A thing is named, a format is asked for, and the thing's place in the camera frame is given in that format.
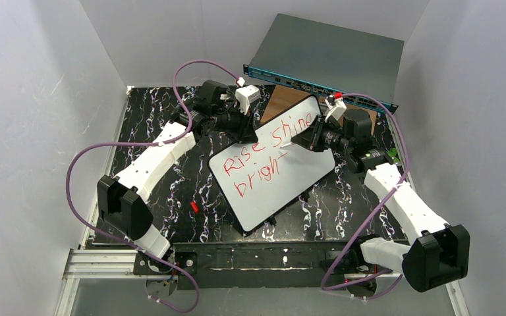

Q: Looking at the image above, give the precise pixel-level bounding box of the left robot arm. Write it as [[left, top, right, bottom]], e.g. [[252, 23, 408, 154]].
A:
[[97, 80, 261, 258]]

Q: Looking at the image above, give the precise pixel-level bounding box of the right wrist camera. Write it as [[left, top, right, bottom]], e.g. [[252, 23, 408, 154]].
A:
[[324, 92, 347, 122]]

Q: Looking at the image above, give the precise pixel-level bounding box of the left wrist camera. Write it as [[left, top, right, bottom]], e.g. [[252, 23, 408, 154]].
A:
[[235, 77, 261, 116]]

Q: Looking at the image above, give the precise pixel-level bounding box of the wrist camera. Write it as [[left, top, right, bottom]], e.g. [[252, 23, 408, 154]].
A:
[[324, 92, 347, 122], [235, 77, 261, 116]]

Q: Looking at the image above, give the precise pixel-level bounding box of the red marker cap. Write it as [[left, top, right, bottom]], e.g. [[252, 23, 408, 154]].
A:
[[190, 201, 200, 214]]

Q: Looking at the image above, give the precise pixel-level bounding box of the aluminium rail frame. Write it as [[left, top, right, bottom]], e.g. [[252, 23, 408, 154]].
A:
[[55, 242, 466, 315]]

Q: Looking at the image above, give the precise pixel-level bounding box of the wooden board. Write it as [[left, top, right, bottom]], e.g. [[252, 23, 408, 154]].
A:
[[260, 84, 378, 136]]

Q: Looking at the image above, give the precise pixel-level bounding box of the white whiteboard black frame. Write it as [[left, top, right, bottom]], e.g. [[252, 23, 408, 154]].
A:
[[208, 95, 335, 232]]

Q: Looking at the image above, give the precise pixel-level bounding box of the blue network switch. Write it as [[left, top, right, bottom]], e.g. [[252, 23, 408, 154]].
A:
[[243, 13, 404, 113]]

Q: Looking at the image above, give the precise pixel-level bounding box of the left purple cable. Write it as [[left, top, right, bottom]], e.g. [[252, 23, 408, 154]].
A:
[[65, 59, 246, 312]]

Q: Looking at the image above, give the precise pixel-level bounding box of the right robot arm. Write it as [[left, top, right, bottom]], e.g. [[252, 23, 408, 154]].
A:
[[291, 109, 470, 292]]

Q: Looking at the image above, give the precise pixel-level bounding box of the green white toy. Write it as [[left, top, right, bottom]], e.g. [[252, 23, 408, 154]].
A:
[[387, 147, 400, 163]]

